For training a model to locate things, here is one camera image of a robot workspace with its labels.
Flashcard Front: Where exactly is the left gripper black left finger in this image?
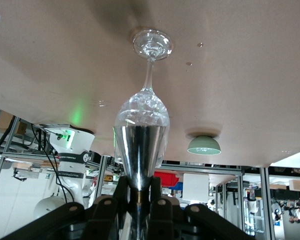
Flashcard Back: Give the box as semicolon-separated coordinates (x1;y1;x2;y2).
1;176;131;240

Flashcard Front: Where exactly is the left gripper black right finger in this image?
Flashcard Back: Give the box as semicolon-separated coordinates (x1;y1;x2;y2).
149;176;256;240

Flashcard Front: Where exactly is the silver metal jigger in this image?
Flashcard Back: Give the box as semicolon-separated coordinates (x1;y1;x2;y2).
112;125;171;240

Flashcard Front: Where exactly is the clear stemmed wine glass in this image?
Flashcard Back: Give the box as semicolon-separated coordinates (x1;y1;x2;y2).
113;29;175;168

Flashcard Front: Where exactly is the blue plastic bin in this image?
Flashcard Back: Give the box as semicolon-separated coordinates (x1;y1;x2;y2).
169;181;185;199

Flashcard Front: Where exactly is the white board panel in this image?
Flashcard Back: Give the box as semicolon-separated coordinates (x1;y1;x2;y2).
182;173;210;202

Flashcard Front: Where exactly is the red plastic bin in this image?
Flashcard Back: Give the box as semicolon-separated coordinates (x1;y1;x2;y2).
153;171;181;188

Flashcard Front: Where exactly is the pale green ceramic bowl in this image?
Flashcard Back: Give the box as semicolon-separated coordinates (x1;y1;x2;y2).
186;134;222;156

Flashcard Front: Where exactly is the brown cardboard box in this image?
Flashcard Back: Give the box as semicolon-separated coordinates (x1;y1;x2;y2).
15;121;29;136
0;109;15;130

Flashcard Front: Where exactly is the brown table mat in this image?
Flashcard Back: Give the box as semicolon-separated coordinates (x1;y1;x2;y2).
0;0;300;168

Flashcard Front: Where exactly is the black right arm base cable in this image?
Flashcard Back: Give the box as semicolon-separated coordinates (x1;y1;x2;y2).
31;124;76;204

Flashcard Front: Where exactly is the aluminium frame rack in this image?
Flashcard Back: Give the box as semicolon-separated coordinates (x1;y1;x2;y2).
0;107;300;240

